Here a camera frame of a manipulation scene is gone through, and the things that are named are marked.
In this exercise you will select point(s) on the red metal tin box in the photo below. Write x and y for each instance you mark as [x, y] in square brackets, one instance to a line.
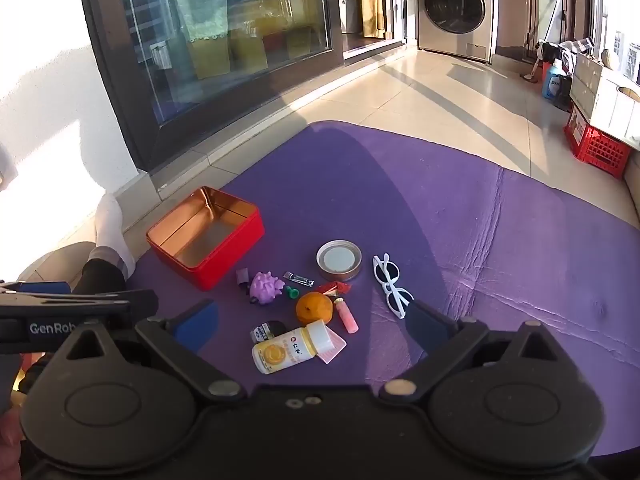
[230, 256]

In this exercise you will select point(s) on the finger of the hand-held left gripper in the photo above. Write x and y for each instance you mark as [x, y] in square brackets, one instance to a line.
[30, 330]
[45, 287]

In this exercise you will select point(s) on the pink card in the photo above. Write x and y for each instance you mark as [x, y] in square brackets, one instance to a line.
[336, 347]

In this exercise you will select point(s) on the blue detergent bottle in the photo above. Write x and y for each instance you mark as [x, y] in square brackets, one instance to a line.
[552, 82]

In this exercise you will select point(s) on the metal jar lid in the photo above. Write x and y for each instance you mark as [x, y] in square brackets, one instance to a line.
[339, 260]

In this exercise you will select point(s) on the purple mat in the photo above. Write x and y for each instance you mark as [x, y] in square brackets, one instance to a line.
[500, 260]

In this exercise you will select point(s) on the pink toy tube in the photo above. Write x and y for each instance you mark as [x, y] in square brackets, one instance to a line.
[347, 317]

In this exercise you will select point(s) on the pile of clothes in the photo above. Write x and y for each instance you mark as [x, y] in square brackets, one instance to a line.
[570, 50]

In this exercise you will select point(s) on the small green cap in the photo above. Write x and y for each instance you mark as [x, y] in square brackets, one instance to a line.
[292, 293]

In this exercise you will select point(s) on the silver nail clipper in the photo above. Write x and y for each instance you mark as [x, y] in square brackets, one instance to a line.
[300, 279]

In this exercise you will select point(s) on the red wrapper packet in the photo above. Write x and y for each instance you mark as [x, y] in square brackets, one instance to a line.
[335, 287]

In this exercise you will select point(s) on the purple spiky toy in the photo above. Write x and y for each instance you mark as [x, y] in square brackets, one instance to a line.
[267, 287]

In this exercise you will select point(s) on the small dark labelled bottle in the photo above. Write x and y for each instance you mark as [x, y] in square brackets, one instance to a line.
[265, 331]

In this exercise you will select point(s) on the white cardboard box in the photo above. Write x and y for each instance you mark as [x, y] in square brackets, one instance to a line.
[600, 100]

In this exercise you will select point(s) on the white sunglasses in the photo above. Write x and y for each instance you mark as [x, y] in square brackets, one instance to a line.
[387, 272]

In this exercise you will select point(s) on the person's leg white sock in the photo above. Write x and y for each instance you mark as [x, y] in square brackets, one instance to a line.
[112, 230]

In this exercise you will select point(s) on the person's left hand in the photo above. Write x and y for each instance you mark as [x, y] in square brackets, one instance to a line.
[7, 427]

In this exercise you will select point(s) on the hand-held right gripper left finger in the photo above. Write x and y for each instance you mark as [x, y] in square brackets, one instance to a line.
[196, 326]

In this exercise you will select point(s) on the silver washing machine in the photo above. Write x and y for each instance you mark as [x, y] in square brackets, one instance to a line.
[455, 10]

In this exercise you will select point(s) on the orange mandarin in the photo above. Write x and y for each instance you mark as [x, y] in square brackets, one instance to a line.
[312, 308]

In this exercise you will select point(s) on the glass sliding door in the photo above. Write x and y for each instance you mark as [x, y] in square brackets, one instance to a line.
[115, 85]

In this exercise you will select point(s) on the small grey purple clip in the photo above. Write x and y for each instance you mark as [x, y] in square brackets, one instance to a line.
[243, 276]

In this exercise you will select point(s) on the red plastic crate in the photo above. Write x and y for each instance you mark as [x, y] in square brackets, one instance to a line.
[595, 147]

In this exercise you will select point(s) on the white mop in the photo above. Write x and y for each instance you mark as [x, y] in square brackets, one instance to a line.
[547, 25]

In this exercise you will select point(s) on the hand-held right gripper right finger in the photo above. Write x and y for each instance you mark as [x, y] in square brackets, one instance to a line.
[425, 327]

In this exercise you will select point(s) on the white yellow plastic bottle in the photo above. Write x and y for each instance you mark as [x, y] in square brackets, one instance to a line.
[285, 351]

